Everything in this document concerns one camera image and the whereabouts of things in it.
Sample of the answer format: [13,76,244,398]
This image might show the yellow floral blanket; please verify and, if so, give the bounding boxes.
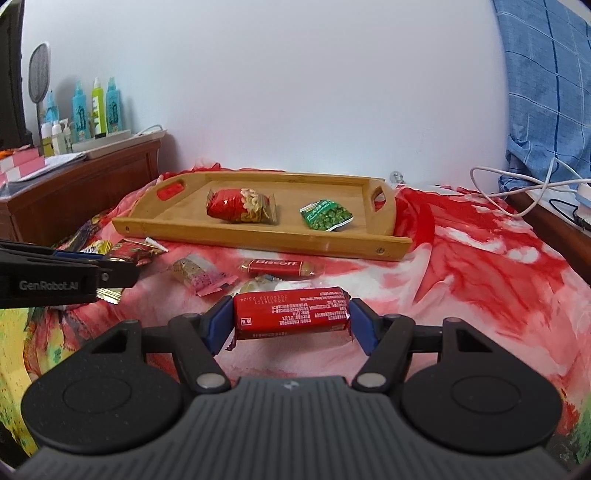
[0,302,68,462]

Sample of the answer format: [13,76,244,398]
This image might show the dark wooden bedside cabinet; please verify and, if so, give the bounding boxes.
[508,189,591,273]

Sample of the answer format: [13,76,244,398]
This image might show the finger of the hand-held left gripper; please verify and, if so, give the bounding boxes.
[95,263,139,289]
[0,239,136,267]

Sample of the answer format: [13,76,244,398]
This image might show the red peanut packet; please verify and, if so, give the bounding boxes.
[205,187,278,226]

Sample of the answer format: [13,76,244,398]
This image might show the red printed blanket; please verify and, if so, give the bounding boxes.
[51,161,591,464]

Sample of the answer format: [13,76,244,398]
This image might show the pink patterned snack packet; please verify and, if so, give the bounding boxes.
[172,254,238,297]

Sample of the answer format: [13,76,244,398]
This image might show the gold snack packet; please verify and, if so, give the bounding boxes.
[81,239,124,304]

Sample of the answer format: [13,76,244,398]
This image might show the white cable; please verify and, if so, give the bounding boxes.
[470,157,591,217]

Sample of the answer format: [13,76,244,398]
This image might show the red biscuit packet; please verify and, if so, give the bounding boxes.
[239,258,319,280]

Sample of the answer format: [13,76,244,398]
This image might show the long red snack packet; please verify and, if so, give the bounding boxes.
[224,286,356,352]

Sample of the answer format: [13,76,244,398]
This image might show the teal spray bottle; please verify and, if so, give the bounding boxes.
[106,77,122,132]
[71,82,89,139]

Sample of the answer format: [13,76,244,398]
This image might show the shiny red snack packet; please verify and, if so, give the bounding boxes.
[108,237,169,267]

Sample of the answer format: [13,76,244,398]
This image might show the electric fly swatter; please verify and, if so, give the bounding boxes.
[29,43,51,130]

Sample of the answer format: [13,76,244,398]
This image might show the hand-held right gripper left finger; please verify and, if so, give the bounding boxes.
[90,295,234,394]

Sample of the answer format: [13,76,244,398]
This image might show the dark monitor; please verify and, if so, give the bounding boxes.
[0,0,33,148]

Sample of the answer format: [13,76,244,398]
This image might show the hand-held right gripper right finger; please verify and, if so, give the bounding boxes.
[350,298,497,389]

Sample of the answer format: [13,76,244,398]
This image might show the stack of papers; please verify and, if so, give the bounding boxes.
[0,152,87,188]

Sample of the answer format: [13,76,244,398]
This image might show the green pea packet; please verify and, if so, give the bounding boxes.
[299,198,354,232]

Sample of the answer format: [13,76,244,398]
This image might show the white device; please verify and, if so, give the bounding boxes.
[573,182,591,222]

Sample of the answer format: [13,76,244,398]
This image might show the blue checked cloth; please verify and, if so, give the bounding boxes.
[492,0,591,195]

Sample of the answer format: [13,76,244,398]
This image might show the brown wooden cabinet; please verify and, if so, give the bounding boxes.
[0,136,163,245]

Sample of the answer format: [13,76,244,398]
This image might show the green spray bottle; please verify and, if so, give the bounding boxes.
[91,78,108,137]

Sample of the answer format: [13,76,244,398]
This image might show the wooden tray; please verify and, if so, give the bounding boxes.
[112,171,413,262]

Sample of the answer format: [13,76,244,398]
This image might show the white round dish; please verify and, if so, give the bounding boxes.
[71,129,132,153]

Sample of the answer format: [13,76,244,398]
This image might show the pink and white box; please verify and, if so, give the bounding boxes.
[0,158,47,184]
[0,147,40,168]

